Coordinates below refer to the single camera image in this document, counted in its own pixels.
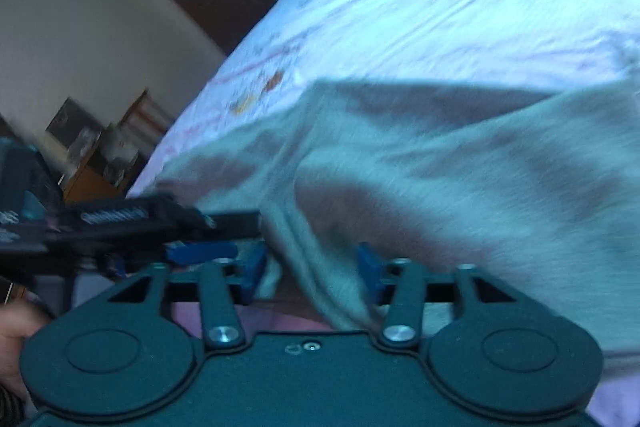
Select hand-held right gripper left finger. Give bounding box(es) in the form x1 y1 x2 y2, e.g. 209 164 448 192
70 242 268 350

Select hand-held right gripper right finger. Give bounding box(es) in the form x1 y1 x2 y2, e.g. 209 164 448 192
356 243 556 349

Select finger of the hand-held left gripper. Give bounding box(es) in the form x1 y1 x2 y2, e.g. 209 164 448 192
165 242 240 266
197 209 263 242

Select grey-beige pants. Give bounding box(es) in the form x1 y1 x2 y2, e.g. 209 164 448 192
155 77 640 353

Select person's left hand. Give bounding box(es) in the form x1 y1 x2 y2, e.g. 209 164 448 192
0 299 53 400

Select wooden cabinet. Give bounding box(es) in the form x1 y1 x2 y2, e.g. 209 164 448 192
62 127 148 204

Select grey plastic-wrapped item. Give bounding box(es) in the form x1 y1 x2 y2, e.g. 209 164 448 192
67 127 102 162

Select black paper bag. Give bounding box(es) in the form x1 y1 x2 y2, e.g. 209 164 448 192
46 97 105 148

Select wooden chair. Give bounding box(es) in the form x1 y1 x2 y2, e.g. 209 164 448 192
117 89 176 160

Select bed with floral sheet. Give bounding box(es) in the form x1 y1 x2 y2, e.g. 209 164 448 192
125 0 640 427

